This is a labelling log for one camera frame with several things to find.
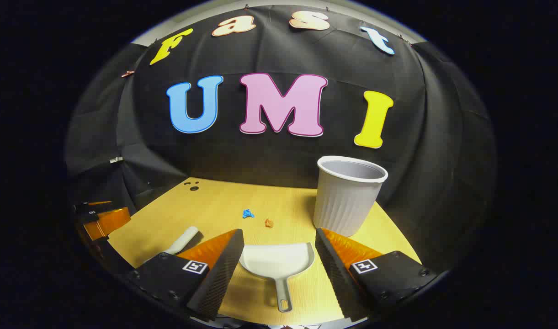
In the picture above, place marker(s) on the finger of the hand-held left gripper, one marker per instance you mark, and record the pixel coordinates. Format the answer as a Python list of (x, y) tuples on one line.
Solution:
[(106, 222)]

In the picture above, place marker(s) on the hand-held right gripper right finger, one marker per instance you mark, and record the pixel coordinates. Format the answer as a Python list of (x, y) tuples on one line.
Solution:
[(336, 274)]

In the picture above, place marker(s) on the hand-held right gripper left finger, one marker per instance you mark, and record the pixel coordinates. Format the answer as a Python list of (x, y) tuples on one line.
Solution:
[(224, 274)]

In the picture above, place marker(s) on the white plastic dustpan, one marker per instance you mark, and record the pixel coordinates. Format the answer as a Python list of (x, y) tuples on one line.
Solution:
[(276, 260)]

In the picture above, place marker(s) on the blue paper scrap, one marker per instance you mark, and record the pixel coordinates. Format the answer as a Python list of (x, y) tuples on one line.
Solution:
[(247, 213)]

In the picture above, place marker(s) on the orange paper scrap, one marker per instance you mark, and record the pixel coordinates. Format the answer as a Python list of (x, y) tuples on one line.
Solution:
[(269, 223)]

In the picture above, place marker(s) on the white ribbed garbage bin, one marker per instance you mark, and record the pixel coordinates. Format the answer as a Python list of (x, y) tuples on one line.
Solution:
[(347, 205)]

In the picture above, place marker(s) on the wooden desktop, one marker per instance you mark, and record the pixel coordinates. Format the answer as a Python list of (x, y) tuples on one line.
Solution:
[(224, 201)]

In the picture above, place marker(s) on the black backdrop cloth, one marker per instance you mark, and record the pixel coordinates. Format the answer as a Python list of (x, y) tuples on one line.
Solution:
[(269, 160)]

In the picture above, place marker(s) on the copper metal clip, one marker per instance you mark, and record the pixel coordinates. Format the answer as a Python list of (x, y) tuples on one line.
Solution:
[(128, 73)]

